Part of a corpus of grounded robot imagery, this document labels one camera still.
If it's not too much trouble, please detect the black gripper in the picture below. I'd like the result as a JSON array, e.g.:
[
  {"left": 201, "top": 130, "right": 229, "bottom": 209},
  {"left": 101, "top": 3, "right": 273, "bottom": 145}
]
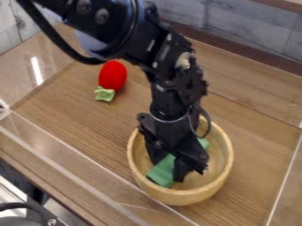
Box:
[{"left": 137, "top": 109, "right": 210, "bottom": 184}]

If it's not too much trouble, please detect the green rectangular block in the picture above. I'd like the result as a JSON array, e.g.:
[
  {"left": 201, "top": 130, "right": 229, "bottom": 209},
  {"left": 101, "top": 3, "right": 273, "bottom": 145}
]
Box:
[{"left": 146, "top": 139, "right": 210, "bottom": 188}]

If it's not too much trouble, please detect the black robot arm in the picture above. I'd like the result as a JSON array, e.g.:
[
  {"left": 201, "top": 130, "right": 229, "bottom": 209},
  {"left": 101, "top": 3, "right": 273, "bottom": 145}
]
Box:
[{"left": 17, "top": 0, "right": 209, "bottom": 182}]

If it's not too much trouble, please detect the brown wooden bowl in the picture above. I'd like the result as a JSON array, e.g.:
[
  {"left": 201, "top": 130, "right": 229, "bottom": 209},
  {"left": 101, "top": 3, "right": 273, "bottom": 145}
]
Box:
[{"left": 126, "top": 116, "right": 236, "bottom": 207}]

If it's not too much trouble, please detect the red plush strawberry toy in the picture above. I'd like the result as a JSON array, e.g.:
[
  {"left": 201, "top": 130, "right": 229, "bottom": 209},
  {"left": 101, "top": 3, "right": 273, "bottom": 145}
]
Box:
[{"left": 95, "top": 60, "right": 128, "bottom": 102}]

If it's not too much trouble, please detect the black stand base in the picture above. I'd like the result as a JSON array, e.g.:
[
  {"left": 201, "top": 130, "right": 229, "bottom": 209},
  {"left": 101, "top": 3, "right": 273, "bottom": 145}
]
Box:
[{"left": 0, "top": 198, "right": 63, "bottom": 226}]

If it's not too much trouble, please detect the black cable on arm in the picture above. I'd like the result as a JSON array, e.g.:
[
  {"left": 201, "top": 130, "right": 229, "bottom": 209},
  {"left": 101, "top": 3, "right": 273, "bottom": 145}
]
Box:
[{"left": 188, "top": 104, "right": 213, "bottom": 139}]

